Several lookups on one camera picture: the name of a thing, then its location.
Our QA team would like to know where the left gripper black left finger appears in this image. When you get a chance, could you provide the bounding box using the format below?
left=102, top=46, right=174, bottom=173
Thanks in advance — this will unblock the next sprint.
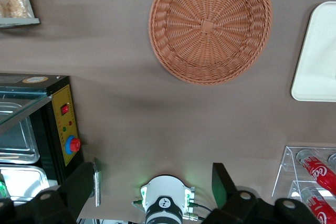
left=0, top=161, right=95, bottom=224

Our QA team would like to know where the clear bag of brown snacks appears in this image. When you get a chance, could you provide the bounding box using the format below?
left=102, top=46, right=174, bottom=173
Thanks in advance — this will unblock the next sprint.
left=0, top=0, right=30, bottom=19

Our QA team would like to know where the grey metal snack tray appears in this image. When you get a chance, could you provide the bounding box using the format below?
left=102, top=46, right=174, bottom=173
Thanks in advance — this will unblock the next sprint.
left=0, top=0, right=41, bottom=28

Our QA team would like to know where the steel food warmer pan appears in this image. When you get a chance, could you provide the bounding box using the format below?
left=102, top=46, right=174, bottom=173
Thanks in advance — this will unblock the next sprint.
left=0, top=165, right=51, bottom=207
left=0, top=101, right=40, bottom=165

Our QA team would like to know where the round brown wicker basket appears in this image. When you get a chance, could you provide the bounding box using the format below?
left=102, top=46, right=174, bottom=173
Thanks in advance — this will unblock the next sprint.
left=148, top=0, right=273, bottom=86

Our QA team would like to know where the cream rectangular tray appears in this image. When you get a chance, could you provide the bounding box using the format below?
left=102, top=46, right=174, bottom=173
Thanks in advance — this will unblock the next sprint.
left=290, top=1, right=336, bottom=102

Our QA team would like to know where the clear acrylic bottle rack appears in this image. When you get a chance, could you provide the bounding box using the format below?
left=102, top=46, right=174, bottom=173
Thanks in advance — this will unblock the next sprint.
left=271, top=145, right=336, bottom=224

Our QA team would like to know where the red cola bottle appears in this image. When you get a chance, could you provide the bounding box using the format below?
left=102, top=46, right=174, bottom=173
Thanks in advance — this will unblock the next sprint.
left=296, top=148, right=336, bottom=196
left=300, top=186, right=336, bottom=224

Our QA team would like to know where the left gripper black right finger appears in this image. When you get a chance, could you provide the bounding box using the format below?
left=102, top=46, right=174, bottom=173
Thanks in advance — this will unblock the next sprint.
left=201, top=162, right=322, bottom=224

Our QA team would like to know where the silver metal bracket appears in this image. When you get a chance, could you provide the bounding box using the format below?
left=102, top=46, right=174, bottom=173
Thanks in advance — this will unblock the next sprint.
left=92, top=163, right=102, bottom=207

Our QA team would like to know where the black glass food warmer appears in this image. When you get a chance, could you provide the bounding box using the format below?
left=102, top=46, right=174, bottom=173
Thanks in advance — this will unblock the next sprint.
left=0, top=73, right=86, bottom=207

